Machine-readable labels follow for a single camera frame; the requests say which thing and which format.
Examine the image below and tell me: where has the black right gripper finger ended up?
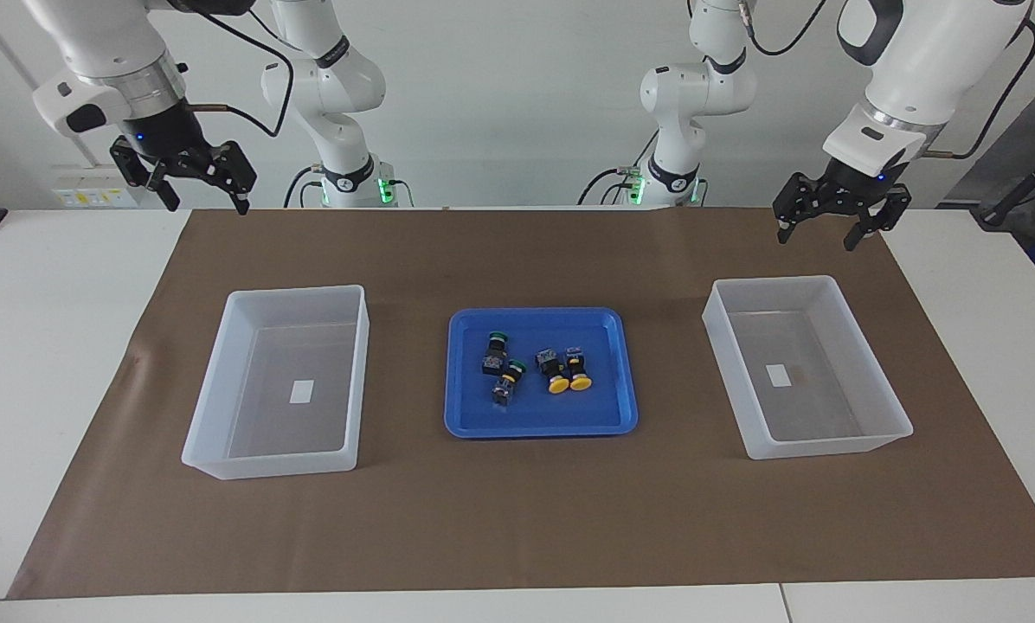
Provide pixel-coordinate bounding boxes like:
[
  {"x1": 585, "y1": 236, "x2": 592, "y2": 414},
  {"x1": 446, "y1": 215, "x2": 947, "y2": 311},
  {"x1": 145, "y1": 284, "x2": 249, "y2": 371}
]
[
  {"x1": 210, "y1": 141, "x2": 257, "y2": 215},
  {"x1": 109, "y1": 137, "x2": 181, "y2": 213}
]

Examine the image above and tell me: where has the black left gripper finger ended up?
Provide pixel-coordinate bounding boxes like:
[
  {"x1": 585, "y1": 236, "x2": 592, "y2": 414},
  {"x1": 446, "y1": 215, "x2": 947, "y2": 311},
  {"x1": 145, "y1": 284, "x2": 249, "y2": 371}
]
[
  {"x1": 844, "y1": 186, "x2": 912, "y2": 252},
  {"x1": 773, "y1": 173, "x2": 821, "y2": 245}
]

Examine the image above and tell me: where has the yellow push button switch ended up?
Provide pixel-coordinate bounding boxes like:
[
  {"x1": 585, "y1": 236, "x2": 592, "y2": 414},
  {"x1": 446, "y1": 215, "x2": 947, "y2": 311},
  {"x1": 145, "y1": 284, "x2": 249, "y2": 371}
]
[
  {"x1": 535, "y1": 348, "x2": 570, "y2": 395},
  {"x1": 565, "y1": 346, "x2": 595, "y2": 392}
]

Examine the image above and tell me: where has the green push button switch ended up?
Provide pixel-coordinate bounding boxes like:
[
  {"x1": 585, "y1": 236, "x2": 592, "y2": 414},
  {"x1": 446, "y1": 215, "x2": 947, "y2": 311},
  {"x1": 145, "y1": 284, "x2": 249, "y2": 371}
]
[
  {"x1": 492, "y1": 358, "x2": 529, "y2": 408},
  {"x1": 481, "y1": 331, "x2": 511, "y2": 376}
]

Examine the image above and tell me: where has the black tripod stand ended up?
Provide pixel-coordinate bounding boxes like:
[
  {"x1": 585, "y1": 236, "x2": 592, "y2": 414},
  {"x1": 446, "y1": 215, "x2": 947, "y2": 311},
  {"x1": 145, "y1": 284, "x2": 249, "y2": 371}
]
[{"x1": 972, "y1": 143, "x2": 1035, "y2": 230}]

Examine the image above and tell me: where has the translucent white plastic box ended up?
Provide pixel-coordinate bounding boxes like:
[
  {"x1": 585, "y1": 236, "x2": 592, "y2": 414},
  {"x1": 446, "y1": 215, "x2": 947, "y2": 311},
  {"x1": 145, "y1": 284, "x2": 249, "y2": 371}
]
[
  {"x1": 701, "y1": 275, "x2": 915, "y2": 461},
  {"x1": 180, "y1": 284, "x2": 371, "y2": 481}
]

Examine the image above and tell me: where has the blue plastic tray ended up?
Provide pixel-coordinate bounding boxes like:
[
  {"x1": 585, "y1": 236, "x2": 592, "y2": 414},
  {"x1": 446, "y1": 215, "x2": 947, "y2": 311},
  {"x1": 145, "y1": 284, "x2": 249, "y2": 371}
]
[{"x1": 444, "y1": 307, "x2": 640, "y2": 440}]

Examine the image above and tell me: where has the brown table mat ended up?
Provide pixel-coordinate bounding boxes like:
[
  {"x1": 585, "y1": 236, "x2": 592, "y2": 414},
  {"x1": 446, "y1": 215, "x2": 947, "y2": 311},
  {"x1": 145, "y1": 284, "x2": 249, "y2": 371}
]
[{"x1": 7, "y1": 206, "x2": 1035, "y2": 601}]

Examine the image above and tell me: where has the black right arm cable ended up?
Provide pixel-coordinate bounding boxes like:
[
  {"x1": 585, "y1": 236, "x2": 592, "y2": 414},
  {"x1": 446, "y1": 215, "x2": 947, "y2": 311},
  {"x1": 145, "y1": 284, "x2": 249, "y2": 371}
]
[{"x1": 141, "y1": 0, "x2": 298, "y2": 139}]

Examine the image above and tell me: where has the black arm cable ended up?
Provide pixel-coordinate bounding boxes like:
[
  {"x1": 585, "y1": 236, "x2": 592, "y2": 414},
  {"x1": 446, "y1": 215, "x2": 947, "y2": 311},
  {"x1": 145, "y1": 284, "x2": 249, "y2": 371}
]
[
  {"x1": 141, "y1": 0, "x2": 298, "y2": 139},
  {"x1": 738, "y1": 0, "x2": 1035, "y2": 162}
]

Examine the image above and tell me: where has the white wall socket box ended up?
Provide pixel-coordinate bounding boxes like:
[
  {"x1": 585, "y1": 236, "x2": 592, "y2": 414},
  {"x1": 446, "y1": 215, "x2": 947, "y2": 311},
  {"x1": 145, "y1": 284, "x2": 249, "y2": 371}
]
[{"x1": 50, "y1": 164, "x2": 148, "y2": 209}]

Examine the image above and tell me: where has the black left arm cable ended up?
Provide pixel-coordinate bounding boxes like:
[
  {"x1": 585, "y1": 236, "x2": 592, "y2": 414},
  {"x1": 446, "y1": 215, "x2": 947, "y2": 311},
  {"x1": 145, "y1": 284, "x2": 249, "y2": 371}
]
[{"x1": 738, "y1": 0, "x2": 1035, "y2": 162}]

